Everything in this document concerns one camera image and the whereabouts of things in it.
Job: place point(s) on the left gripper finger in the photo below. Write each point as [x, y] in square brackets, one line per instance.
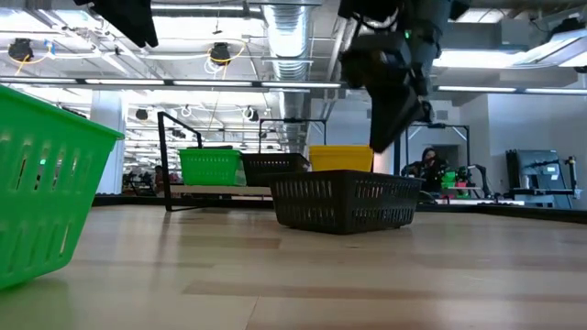
[133, 18]

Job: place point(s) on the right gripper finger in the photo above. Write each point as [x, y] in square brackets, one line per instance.
[394, 119]

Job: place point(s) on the yellow plastic basket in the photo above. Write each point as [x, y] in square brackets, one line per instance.
[362, 160]
[341, 166]
[341, 150]

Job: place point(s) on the green plastic basket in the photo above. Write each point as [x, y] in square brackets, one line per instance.
[211, 182]
[208, 152]
[27, 206]

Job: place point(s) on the black background robot arm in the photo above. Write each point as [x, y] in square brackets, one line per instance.
[481, 172]

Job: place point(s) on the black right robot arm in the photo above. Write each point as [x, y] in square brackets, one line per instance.
[431, 27]

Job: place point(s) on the wooden shelf black metal legs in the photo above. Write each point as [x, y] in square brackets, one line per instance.
[220, 190]

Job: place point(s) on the person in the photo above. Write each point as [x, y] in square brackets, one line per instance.
[172, 179]
[428, 169]

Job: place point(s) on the ceiling light strip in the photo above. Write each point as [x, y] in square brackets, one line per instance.
[211, 83]
[504, 89]

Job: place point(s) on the white building column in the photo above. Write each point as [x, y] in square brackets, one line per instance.
[107, 151]

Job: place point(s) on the dark robot station panel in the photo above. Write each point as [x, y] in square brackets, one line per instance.
[532, 174]

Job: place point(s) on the black metal gantry frame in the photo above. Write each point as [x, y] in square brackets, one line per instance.
[435, 125]

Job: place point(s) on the silver ventilation duct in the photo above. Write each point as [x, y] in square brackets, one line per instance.
[289, 41]

